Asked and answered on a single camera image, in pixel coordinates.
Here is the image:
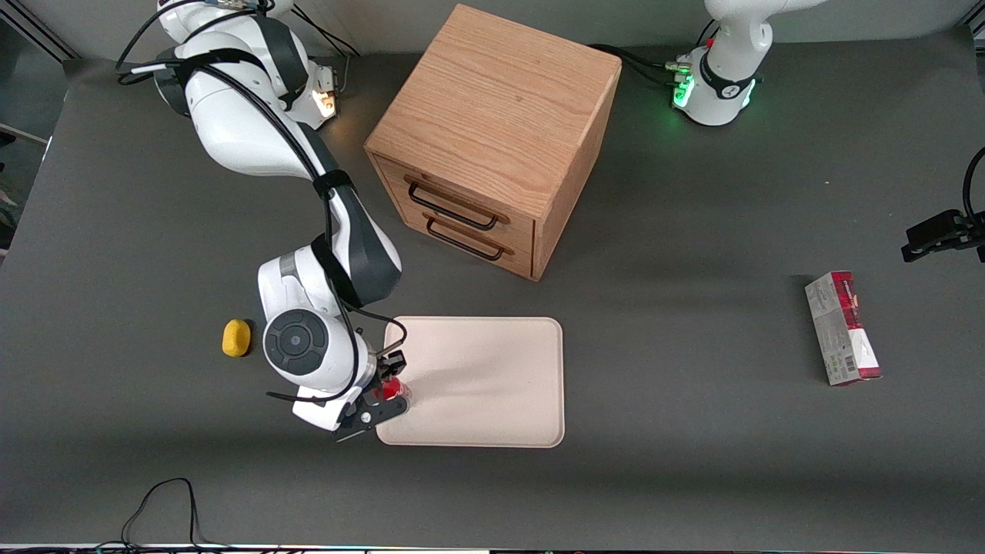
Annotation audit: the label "white rectangular tray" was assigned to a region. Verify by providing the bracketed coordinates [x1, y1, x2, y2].
[376, 315, 566, 449]

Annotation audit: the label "yellow lemon toy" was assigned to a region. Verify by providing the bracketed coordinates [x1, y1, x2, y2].
[222, 319, 252, 359]

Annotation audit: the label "wooden two-drawer cabinet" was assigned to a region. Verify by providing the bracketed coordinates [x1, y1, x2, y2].
[364, 4, 623, 282]

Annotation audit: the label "red and grey carton box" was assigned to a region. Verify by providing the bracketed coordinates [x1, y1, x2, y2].
[804, 270, 883, 387]

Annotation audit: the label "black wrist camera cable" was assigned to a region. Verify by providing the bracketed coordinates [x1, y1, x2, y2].
[358, 308, 407, 356]

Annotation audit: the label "black lower drawer handle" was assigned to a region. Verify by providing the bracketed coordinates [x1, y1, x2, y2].
[426, 215, 515, 262]

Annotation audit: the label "black drawer handle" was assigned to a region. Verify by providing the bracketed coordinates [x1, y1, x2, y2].
[406, 179, 510, 232]
[426, 215, 515, 262]

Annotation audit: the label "black upper drawer handle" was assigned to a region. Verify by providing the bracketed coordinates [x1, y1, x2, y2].
[406, 179, 510, 232]

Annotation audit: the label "thin black looped cable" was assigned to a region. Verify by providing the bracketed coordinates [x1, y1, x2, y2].
[92, 477, 212, 551]

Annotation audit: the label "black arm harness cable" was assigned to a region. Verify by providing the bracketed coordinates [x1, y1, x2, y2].
[115, 0, 362, 401]

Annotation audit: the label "black right arm base cables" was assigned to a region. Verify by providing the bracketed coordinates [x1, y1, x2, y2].
[292, 4, 362, 58]

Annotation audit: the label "black arm base cables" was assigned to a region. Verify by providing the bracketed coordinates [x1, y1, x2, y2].
[589, 42, 693, 89]
[292, 4, 362, 58]

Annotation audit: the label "black left arm base cables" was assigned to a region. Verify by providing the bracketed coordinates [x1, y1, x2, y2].
[589, 42, 693, 89]

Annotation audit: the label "black aluminium frame rail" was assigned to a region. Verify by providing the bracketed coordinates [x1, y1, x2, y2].
[0, 0, 78, 62]

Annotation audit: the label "black camera clamp mount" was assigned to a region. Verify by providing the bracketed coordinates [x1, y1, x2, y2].
[901, 209, 985, 264]

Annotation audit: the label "black clamp mount cable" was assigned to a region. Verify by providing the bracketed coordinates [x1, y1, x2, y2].
[962, 146, 985, 224]

